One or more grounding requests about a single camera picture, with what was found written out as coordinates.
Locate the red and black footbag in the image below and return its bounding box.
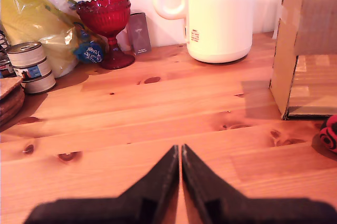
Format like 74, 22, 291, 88
318, 114, 337, 154

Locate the cardboard dice tower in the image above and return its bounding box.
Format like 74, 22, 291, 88
268, 0, 337, 121

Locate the white tin can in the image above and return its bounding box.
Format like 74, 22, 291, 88
6, 41, 46, 67
21, 72, 57, 95

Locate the blue printed wrapper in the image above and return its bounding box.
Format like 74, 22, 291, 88
73, 22, 106, 64

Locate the small grey card box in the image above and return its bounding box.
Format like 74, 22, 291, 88
126, 12, 153, 55

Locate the stack of cork trivets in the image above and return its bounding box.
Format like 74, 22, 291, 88
0, 76, 26, 127

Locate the tin can with blue label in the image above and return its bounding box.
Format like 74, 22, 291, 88
12, 60, 52, 81

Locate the cream thermos jug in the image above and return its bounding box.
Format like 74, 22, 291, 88
152, 0, 254, 64

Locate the red glass goblet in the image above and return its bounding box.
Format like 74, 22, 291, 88
75, 0, 136, 70

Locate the tin can with red label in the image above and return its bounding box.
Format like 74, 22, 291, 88
0, 59, 16, 79

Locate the tall white printed box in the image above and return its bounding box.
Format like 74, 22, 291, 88
272, 0, 318, 40

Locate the yellow plastic bag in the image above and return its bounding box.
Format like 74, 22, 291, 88
0, 0, 87, 79

